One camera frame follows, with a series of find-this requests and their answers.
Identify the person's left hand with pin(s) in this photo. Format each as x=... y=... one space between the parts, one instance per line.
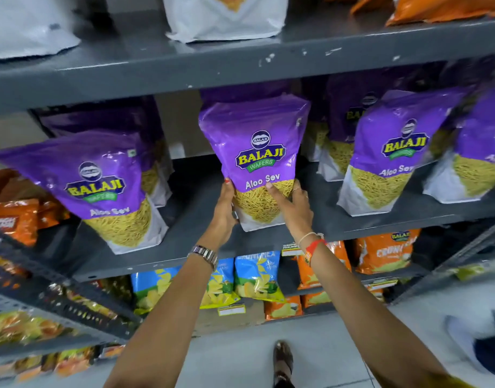
x=223 y=216

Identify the person's right hand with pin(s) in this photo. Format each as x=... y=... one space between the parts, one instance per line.
x=298 y=220

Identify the person's left fingers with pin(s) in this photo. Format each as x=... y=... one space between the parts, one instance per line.
x=228 y=191

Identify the person's right thumb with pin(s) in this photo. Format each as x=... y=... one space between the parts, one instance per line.
x=277 y=196

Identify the purple noodle snack packet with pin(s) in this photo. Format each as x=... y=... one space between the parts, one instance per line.
x=253 y=133

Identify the person's right forearm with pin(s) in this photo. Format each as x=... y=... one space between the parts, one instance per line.
x=364 y=315

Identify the person's left forearm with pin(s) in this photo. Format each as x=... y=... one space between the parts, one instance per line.
x=166 y=315

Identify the thin white bangle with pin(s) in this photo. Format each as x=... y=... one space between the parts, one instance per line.
x=308 y=235

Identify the white shelf price label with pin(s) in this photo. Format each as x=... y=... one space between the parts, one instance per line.
x=231 y=310
x=381 y=284
x=291 y=249

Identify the red thread wristband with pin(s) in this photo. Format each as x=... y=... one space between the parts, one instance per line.
x=314 y=249

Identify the silver wrist watch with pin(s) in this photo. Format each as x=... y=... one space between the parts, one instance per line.
x=205 y=254

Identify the orange chip packet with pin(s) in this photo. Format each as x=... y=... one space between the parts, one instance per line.
x=387 y=252
x=317 y=299
x=332 y=254
x=283 y=307

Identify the blue chip packet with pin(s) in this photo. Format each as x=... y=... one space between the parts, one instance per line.
x=257 y=274
x=150 y=288
x=221 y=284

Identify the grey metal shelf rack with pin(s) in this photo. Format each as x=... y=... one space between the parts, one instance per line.
x=231 y=62

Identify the row of purple packets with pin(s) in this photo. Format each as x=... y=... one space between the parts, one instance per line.
x=98 y=177

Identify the brown shoe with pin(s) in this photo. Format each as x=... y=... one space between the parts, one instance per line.
x=283 y=361

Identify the white packet with yellow window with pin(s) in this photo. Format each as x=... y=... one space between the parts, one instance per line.
x=223 y=16

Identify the dark orange snack packet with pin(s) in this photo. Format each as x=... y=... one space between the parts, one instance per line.
x=51 y=214
x=15 y=222

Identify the grey perforated shelf rack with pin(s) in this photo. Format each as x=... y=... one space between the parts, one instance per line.
x=49 y=278

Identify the yellow green packet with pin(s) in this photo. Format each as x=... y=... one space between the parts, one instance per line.
x=473 y=270

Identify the large orange snack packet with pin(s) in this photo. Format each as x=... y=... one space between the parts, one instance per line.
x=368 y=1
x=441 y=8

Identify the brown snack packet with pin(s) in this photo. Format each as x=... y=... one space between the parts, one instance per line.
x=13 y=185

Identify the row of small mixed packets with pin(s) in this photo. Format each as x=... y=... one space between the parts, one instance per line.
x=49 y=361

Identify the white and blue bag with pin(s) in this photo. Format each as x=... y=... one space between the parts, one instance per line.
x=477 y=339

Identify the row of yellow green packets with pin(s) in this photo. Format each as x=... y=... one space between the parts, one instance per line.
x=21 y=327

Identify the plain white packet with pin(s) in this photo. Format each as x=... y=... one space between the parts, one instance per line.
x=25 y=24

